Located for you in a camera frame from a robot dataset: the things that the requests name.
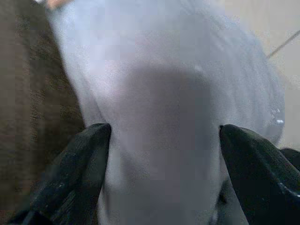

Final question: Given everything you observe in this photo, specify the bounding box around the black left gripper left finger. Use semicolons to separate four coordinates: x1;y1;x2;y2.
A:
14;123;112;225

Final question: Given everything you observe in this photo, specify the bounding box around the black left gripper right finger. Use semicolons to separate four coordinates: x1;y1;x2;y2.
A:
219;124;300;225

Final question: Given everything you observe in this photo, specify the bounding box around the light grey pillow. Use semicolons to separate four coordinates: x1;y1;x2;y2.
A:
45;0;286;225

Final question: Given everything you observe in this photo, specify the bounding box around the dark brown sofa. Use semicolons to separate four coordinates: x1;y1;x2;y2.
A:
0;0;85;225

